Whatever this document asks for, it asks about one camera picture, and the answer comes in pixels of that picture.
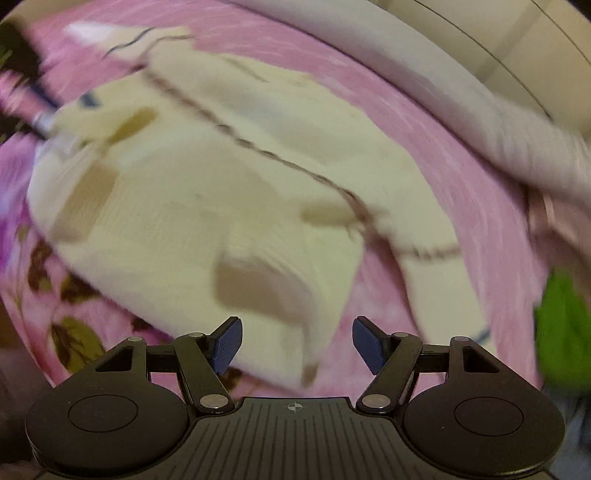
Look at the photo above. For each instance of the pink floral blanket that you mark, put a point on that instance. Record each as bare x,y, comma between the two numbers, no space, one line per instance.
415,138

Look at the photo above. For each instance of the light pink cloth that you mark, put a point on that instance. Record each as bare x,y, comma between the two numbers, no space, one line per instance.
554,226

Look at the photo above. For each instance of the cream zip jacket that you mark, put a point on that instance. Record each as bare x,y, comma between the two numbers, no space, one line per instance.
184,207

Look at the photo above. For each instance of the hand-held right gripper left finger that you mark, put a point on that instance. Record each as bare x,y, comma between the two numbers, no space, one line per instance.
229,344

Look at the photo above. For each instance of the white wardrobe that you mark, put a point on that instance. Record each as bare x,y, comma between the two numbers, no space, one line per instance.
554,46

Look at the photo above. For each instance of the green cloth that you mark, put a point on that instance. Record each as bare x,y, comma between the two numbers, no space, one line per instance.
568,323

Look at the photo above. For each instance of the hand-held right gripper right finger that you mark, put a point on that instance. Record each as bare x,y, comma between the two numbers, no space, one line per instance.
367,345

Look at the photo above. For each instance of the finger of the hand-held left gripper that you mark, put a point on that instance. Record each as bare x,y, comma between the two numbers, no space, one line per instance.
44,104

